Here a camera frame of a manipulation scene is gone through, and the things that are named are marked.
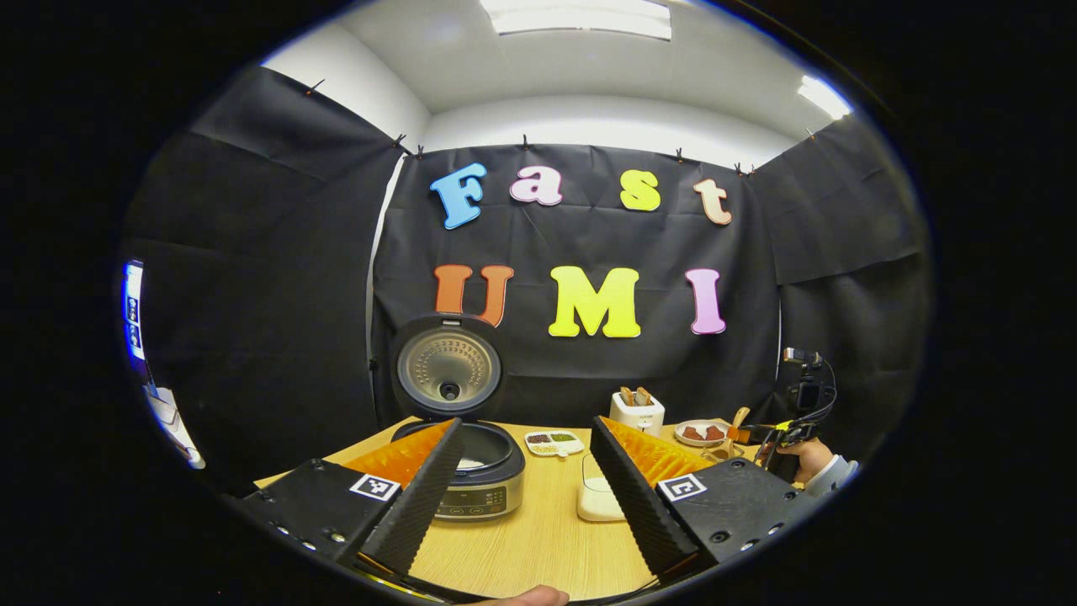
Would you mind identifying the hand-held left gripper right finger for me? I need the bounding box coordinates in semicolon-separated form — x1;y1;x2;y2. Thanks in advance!
589;415;821;582

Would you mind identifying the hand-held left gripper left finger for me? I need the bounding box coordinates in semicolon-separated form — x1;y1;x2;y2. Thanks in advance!
244;418;465;576

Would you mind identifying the clear box of rice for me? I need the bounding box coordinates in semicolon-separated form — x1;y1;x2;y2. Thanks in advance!
577;454;628;523

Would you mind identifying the black silver rice cooker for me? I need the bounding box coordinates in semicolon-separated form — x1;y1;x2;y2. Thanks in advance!
390;313;527;523

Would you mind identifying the white round plate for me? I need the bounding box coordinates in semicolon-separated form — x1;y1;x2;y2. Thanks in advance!
675;419;731;449

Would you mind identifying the white toaster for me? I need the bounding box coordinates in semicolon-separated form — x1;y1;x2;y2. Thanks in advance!
609;391;666;439

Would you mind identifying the white divided dish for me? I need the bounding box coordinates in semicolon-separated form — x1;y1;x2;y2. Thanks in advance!
524;430;586;458

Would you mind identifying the black backdrop cloth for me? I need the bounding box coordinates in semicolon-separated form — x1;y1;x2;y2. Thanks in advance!
122;66;935;497

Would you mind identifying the white side desk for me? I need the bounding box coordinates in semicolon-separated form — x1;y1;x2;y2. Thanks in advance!
147;383;207;470

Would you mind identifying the small ceiling light panel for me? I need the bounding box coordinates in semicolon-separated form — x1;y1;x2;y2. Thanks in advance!
798;74;852;120

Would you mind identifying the computer monitor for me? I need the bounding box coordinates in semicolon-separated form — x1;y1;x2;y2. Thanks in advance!
122;259;146;363

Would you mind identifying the large ceiling light panel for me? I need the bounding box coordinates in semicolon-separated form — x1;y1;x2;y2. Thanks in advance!
480;0;674;41

